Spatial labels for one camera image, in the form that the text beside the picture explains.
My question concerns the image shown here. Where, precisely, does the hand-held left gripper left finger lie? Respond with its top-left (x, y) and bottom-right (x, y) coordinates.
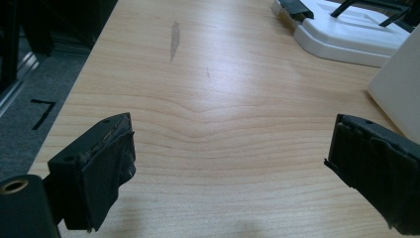
top-left (47, 112), bottom-right (137, 232)

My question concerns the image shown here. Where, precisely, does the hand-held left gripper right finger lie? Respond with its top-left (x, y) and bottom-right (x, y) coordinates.
top-left (323, 113), bottom-right (420, 236)

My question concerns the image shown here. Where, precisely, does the white box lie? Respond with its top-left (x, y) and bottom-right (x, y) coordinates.
top-left (367, 24), bottom-right (420, 145)

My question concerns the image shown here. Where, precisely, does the white plastic base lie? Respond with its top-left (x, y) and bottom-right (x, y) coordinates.
top-left (270, 0), bottom-right (410, 68)

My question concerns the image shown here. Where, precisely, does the black metal stand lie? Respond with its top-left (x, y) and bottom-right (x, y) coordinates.
top-left (330, 0), bottom-right (420, 34)

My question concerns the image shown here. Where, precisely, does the dark cabinet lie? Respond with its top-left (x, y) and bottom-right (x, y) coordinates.
top-left (0, 0), bottom-right (119, 93)

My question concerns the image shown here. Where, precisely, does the black clip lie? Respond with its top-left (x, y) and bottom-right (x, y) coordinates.
top-left (277, 0), bottom-right (315, 20)

